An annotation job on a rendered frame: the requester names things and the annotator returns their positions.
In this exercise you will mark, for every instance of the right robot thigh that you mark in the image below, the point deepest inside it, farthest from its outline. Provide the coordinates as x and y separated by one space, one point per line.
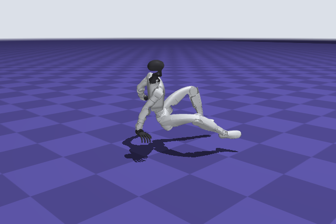
174 120

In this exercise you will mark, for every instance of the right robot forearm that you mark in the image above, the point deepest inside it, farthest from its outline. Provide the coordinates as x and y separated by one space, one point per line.
141 120

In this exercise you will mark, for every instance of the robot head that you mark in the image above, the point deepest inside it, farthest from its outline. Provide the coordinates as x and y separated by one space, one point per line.
155 65

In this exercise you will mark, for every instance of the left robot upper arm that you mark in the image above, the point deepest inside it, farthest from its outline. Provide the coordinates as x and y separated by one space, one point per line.
143 83

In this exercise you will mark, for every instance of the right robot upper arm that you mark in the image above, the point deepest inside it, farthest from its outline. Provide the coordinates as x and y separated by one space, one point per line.
156 95

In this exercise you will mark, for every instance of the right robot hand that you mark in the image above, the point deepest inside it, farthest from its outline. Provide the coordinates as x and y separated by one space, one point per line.
143 134

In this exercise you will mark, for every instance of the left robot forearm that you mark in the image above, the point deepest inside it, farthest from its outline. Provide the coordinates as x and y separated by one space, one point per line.
141 95

